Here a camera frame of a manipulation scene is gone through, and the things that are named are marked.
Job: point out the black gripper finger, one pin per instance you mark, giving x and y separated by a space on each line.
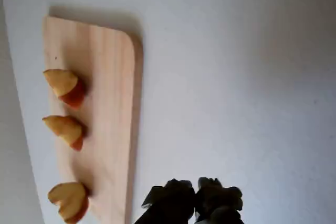
173 200
218 203

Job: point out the apple slice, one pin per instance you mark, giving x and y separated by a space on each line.
76 213
65 128
61 81
68 192

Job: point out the wooden cutting board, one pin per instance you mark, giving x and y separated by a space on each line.
110 103

